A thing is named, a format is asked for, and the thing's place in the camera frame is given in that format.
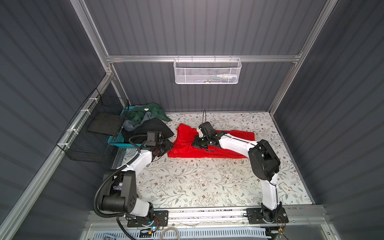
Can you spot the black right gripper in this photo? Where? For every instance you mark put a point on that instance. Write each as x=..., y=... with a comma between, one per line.
x=195, y=143

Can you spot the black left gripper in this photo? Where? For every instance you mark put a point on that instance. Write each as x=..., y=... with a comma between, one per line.
x=166, y=142

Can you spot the red t shirt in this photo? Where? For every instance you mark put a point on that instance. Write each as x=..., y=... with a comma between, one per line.
x=183, y=147

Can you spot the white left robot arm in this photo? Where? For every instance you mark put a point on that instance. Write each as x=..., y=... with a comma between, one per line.
x=117, y=196

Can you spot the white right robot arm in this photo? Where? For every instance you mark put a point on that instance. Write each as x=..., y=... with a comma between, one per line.
x=264, y=162

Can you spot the black t shirt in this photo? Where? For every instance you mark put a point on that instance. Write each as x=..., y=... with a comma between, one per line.
x=152, y=125

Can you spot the grey t shirt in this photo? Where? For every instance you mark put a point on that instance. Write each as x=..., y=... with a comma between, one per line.
x=130, y=125

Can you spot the green t shirt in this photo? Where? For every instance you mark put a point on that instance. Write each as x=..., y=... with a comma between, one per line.
x=137, y=113

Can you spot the teal plastic laundry basket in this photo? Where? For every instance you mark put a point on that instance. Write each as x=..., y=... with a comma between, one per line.
x=118, y=139

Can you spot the black wire mesh basket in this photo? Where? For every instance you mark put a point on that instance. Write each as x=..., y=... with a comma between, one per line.
x=87, y=137

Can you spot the white wire mesh basket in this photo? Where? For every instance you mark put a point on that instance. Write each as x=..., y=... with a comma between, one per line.
x=207, y=73

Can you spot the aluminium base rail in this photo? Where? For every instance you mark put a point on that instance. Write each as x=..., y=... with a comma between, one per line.
x=220, y=217

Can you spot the aluminium horizontal frame bar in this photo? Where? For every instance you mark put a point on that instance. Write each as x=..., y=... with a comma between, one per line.
x=214, y=58

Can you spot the white slotted cable duct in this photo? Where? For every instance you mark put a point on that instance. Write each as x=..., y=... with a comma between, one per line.
x=235, y=233

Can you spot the aluminium corner frame post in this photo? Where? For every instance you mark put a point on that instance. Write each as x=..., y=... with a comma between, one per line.
x=303, y=53

